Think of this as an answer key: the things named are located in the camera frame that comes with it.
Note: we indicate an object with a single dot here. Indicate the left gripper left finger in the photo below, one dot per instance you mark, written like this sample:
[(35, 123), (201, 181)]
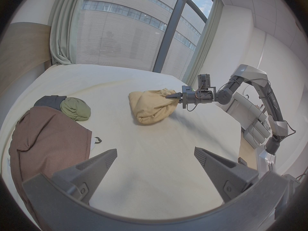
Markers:
[(81, 177)]

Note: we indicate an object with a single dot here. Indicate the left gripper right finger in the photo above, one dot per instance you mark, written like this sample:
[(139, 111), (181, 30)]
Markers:
[(226, 177)]

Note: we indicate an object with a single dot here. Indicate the white printed garment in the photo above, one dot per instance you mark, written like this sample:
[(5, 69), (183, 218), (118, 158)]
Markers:
[(92, 144)]

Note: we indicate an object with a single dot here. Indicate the bed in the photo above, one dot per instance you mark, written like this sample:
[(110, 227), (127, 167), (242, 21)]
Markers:
[(156, 153)]

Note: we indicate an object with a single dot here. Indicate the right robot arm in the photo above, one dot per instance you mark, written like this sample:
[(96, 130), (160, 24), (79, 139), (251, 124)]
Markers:
[(274, 105)]

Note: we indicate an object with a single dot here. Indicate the green garment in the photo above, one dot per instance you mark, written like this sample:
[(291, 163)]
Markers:
[(77, 109)]

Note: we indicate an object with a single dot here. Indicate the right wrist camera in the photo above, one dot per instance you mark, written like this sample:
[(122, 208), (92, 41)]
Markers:
[(204, 80)]

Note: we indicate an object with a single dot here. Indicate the brown garment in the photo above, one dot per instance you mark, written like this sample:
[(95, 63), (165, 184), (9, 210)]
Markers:
[(48, 133)]

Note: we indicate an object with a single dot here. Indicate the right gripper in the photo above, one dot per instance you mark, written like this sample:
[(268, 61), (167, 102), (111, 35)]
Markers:
[(187, 97)]

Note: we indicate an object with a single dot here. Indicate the cream shorts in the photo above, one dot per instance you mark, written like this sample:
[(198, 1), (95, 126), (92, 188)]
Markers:
[(149, 107)]

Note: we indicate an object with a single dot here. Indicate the window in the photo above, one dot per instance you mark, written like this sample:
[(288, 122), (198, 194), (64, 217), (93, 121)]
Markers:
[(120, 32)]

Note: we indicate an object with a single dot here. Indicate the dark grey garment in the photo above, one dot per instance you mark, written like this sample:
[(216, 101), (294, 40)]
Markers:
[(48, 101)]

